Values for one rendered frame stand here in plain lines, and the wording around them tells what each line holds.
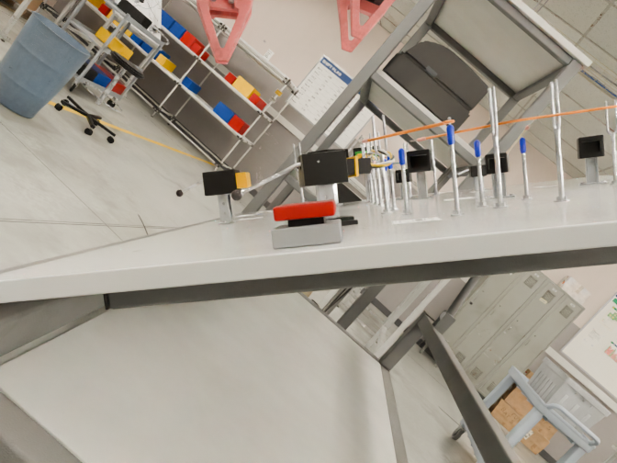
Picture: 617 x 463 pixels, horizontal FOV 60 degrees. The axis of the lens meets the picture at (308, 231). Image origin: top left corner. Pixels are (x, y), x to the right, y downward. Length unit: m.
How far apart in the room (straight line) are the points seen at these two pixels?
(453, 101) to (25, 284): 1.46
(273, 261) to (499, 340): 7.55
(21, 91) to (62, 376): 3.70
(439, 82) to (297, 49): 7.23
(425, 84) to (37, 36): 3.00
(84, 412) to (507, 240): 0.42
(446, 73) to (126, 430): 1.43
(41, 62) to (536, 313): 6.51
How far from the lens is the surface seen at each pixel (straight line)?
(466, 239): 0.40
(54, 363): 0.62
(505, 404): 8.29
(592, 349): 8.71
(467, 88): 1.76
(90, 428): 0.58
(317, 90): 8.63
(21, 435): 0.53
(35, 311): 0.55
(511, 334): 7.92
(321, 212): 0.43
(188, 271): 0.41
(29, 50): 4.19
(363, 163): 0.68
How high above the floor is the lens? 1.13
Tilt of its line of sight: 7 degrees down
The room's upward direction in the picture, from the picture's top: 41 degrees clockwise
